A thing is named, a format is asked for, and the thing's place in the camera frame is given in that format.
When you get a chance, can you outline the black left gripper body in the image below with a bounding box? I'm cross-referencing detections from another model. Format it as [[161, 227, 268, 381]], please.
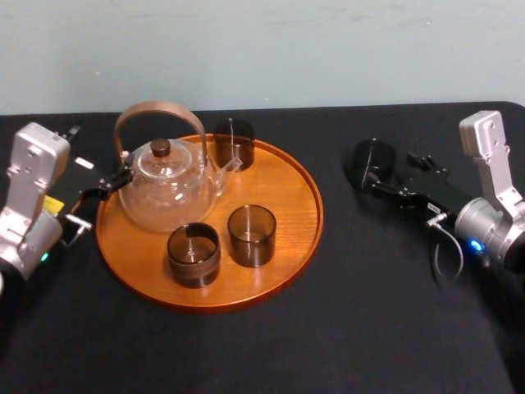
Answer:
[[42, 139, 106, 244]]

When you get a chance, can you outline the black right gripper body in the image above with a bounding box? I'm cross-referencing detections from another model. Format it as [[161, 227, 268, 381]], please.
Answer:
[[409, 167, 473, 219]]

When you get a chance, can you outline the round wooden tray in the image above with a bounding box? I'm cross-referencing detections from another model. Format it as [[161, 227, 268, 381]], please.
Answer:
[[95, 131, 326, 315]]

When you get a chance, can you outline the smoky glass cup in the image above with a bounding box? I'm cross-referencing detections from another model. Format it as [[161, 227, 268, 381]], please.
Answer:
[[343, 138, 397, 194], [226, 204, 277, 269], [212, 117, 256, 172], [166, 222, 221, 290]]

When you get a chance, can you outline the glass lid with wooden knob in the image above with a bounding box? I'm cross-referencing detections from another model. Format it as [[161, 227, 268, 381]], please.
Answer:
[[135, 138, 192, 179]]

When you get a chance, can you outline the black tablecloth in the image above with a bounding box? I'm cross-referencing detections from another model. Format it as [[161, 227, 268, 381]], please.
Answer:
[[0, 100, 525, 394]]

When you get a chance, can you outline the glass teapot with wooden handle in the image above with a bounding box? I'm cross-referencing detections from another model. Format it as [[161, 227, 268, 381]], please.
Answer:
[[112, 100, 243, 235]]

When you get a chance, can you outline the right gripper's grey cable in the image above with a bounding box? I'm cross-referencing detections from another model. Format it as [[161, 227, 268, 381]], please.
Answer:
[[427, 212, 465, 281]]

